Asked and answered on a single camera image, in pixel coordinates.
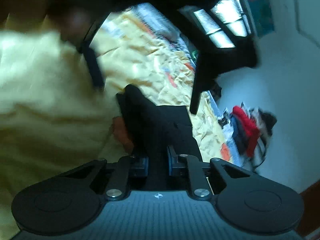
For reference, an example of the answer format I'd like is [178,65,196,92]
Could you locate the black pants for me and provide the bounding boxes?
[112,85,202,191]

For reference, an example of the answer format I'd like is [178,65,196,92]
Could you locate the window with grey frame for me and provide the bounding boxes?
[180,0,252,48]

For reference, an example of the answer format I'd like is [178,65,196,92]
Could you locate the brown wooden door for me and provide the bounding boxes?
[297,181,320,237]

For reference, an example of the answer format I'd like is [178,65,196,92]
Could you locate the yellow shirt torso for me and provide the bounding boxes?
[1,16,126,239]

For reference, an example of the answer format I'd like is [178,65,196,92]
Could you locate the pile of clothes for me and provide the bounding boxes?
[218,102,277,173]

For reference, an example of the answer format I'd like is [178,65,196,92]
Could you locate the yellow floral bedspread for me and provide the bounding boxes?
[92,9,240,165]

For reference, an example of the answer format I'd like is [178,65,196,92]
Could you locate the red jacket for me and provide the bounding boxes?
[232,106,260,158]

